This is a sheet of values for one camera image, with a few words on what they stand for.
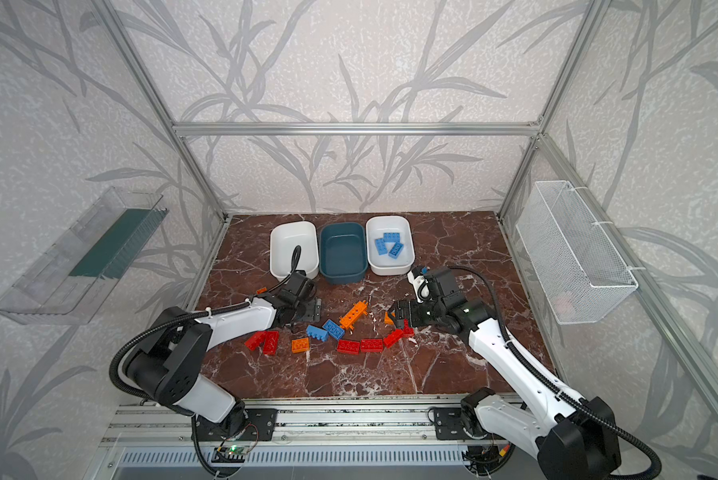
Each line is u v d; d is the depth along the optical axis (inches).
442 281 23.9
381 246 42.6
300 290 29.1
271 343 34.1
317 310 34.1
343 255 42.8
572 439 14.7
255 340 33.8
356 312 36.4
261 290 38.3
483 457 29.4
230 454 28.2
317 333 34.4
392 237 44.0
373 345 34.1
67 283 25.1
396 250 42.4
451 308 23.1
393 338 34.1
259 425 28.9
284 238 43.8
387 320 35.9
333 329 35.3
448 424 29.0
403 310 27.3
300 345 34.2
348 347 33.8
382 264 40.3
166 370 17.4
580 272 24.0
